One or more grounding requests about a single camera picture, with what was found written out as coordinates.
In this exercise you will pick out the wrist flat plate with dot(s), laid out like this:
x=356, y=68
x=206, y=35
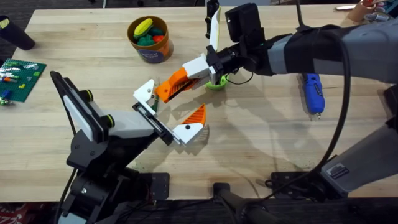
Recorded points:
x=77, y=109
x=215, y=28

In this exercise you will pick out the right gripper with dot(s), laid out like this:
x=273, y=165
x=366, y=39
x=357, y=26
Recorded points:
x=231, y=60

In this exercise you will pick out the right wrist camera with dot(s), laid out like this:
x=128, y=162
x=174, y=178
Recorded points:
x=244, y=21

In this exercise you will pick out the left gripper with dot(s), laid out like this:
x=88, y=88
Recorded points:
x=130, y=124

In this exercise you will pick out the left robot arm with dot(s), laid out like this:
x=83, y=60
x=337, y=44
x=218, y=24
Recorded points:
x=93, y=199

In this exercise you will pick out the tub of toy vegetables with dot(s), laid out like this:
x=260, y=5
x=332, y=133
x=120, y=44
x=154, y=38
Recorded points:
x=155, y=53

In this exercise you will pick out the green disc with holes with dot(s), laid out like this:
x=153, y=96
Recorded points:
x=218, y=85

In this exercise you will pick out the blue electric screwdriver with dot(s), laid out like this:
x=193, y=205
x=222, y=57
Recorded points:
x=314, y=93

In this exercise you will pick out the green toy vegetable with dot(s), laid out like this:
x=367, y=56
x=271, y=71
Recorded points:
x=156, y=105

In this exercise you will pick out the red patterned object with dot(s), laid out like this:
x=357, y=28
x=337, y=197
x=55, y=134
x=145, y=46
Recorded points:
x=18, y=214

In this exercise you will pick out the left wrist flat plate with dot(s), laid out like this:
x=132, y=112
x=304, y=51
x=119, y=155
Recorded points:
x=77, y=109

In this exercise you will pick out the black cylinder with yellow label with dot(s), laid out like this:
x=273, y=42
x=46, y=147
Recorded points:
x=15, y=34

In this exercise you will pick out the green board with blocks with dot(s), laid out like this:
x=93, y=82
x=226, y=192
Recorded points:
x=21, y=77

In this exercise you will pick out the black stand pole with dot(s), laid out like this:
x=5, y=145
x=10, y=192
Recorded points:
x=230, y=199

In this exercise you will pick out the right wrist flat plate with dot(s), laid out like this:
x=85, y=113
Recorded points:
x=215, y=28

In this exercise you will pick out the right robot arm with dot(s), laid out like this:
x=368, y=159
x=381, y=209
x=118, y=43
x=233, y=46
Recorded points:
x=370, y=49

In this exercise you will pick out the heap of tape and tools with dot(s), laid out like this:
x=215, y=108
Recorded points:
x=363, y=11

